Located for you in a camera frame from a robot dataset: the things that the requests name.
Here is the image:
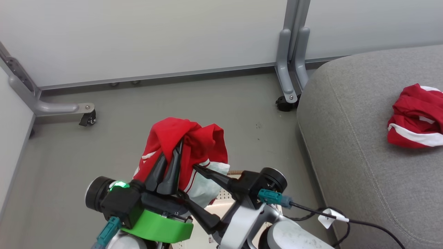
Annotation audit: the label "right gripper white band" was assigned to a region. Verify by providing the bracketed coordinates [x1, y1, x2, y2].
[178, 164, 266, 249]

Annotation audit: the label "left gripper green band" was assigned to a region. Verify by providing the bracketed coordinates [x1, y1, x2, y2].
[130, 140, 195, 244]

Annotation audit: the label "red garment thin white stripes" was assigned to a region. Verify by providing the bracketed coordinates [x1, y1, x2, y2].
[133, 117, 231, 208]

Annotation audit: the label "red garment wide white stripe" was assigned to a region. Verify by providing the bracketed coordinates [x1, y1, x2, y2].
[387, 83, 443, 149]

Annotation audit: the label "grey fabric sofa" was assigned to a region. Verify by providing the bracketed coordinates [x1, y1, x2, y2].
[296, 44, 443, 249]

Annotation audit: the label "cream laundry basket brown rim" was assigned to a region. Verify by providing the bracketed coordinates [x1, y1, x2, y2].
[171, 169, 281, 249]

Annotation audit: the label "black caster wheel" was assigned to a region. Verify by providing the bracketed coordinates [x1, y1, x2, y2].
[275, 94, 302, 112]
[79, 110, 97, 127]

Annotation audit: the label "grey partition support leg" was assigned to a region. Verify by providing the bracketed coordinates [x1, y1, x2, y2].
[8, 74, 96, 117]
[275, 28, 298, 104]
[294, 27, 311, 93]

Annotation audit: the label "long grey partition bottom rail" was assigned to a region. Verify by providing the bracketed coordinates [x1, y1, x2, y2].
[39, 62, 278, 91]

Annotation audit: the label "white cable tag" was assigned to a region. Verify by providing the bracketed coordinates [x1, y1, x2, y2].
[317, 208, 350, 229]

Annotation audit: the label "short grey partition bottom rail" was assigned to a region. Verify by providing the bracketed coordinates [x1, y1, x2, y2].
[305, 55, 351, 65]

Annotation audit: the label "grey upright partition post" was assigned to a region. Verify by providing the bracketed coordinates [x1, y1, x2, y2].
[283, 0, 311, 63]

